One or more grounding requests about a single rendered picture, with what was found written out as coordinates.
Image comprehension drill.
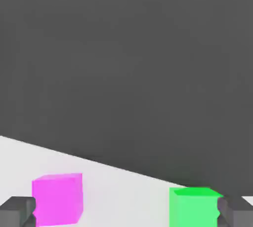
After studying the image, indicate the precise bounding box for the small green cube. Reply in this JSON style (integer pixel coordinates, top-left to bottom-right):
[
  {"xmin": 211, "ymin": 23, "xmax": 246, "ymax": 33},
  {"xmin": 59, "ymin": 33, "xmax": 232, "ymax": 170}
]
[{"xmin": 169, "ymin": 186, "xmax": 224, "ymax": 227}]

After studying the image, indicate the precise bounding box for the small magenta cube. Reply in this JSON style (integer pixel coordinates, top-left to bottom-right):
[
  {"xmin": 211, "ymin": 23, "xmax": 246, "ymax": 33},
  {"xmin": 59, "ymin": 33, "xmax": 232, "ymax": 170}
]
[{"xmin": 31, "ymin": 173, "xmax": 84, "ymax": 227}]

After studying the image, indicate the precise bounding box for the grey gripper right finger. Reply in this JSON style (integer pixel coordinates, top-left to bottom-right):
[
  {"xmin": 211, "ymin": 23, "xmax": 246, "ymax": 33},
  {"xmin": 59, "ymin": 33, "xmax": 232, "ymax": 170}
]
[{"xmin": 216, "ymin": 195, "xmax": 253, "ymax": 227}]

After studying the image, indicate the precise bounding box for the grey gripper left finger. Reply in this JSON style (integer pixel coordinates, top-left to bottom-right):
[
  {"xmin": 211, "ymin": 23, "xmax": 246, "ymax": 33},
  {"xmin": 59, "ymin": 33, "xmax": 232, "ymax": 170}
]
[{"xmin": 0, "ymin": 196, "xmax": 37, "ymax": 227}]

